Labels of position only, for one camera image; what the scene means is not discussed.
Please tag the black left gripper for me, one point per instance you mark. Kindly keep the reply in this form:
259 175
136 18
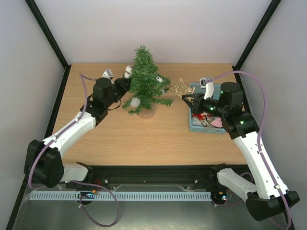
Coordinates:
124 88

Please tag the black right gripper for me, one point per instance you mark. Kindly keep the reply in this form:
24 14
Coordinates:
195 102

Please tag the light blue plastic basket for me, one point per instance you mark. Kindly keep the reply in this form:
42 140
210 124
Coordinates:
207 127

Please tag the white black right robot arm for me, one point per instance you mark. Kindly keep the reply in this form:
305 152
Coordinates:
267 195

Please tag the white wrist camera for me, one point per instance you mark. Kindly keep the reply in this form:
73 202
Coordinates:
207 84
108 74

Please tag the pink heart ornament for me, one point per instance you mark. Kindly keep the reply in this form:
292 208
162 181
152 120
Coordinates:
217 123

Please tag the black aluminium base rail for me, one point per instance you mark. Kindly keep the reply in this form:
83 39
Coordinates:
196 176

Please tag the white pompom ornament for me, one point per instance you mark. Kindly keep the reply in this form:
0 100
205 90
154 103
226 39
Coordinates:
128 72

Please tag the small green christmas tree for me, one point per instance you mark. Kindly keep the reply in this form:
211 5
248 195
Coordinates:
144 84

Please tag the light blue cable duct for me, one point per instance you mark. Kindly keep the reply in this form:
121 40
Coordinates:
120 196

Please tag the gold glitter merry ornament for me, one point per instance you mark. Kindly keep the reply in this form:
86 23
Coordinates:
179 88

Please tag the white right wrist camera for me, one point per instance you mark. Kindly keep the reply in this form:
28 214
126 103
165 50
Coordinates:
207 84

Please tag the silver glitter ball ornament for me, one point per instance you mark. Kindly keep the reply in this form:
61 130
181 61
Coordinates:
135 102

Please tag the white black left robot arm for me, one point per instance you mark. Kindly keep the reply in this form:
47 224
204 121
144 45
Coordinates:
44 162

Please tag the wooden tree base disc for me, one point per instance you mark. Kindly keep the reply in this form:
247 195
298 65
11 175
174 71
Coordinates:
146 114

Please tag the red star ornament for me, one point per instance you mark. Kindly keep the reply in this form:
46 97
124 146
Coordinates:
200 117

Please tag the white snowflake ornament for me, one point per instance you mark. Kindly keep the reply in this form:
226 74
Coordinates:
196 122

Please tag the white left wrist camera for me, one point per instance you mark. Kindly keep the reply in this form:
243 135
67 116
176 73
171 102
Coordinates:
108 74

